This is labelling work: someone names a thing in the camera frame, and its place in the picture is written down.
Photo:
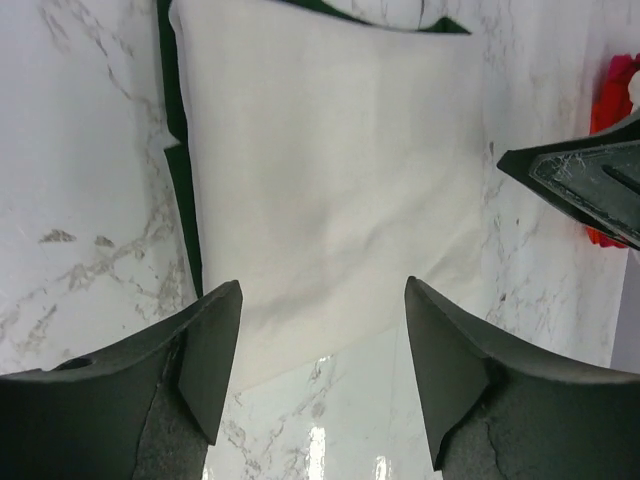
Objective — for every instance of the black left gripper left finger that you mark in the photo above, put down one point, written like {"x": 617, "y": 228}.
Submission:
{"x": 146, "y": 407}

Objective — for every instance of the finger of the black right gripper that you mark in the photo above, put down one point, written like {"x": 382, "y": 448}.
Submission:
{"x": 594, "y": 180}

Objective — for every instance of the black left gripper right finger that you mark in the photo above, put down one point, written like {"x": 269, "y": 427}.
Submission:
{"x": 497, "y": 407}

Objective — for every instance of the white and green t shirt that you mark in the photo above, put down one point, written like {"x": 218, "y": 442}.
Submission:
{"x": 331, "y": 162}

